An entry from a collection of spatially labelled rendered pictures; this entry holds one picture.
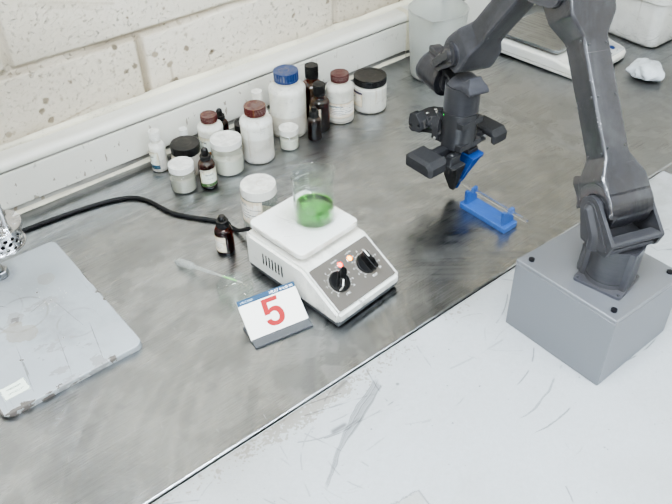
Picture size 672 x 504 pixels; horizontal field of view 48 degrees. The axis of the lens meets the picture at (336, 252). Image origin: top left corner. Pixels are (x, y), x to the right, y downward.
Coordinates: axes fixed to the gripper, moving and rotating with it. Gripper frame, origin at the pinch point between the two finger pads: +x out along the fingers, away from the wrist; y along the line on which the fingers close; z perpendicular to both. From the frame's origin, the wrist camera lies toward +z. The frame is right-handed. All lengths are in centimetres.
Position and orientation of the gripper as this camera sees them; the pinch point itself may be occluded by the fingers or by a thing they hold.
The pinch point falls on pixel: (454, 171)
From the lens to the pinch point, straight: 132.1
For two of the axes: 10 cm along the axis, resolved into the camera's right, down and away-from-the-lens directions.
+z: -6.4, -4.9, 5.9
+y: -7.7, 4.3, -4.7
